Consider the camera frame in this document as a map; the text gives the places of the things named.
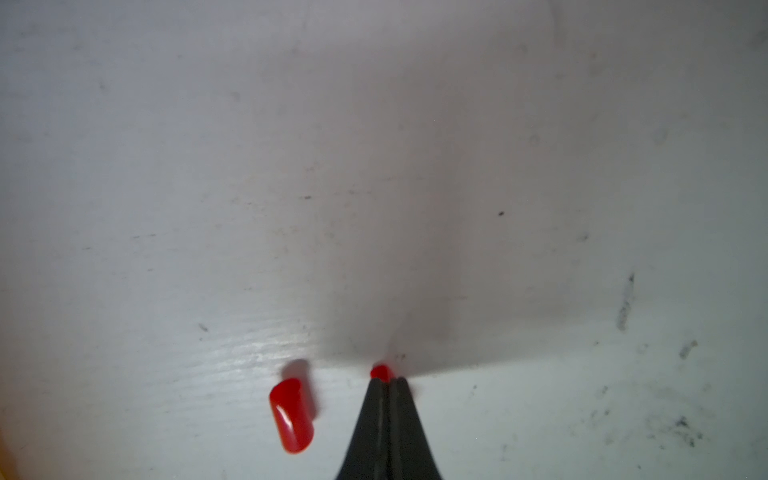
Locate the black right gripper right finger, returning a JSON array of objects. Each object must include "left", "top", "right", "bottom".
[{"left": 388, "top": 377, "right": 442, "bottom": 480}]

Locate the red sleeve one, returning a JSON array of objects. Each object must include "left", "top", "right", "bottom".
[{"left": 269, "top": 377, "right": 315, "bottom": 454}]

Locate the red sleeve twelve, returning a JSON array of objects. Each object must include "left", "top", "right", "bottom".
[{"left": 370, "top": 363, "right": 397, "bottom": 383}]

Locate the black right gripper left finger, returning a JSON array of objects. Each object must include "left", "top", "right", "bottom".
[{"left": 337, "top": 378, "right": 389, "bottom": 480}]

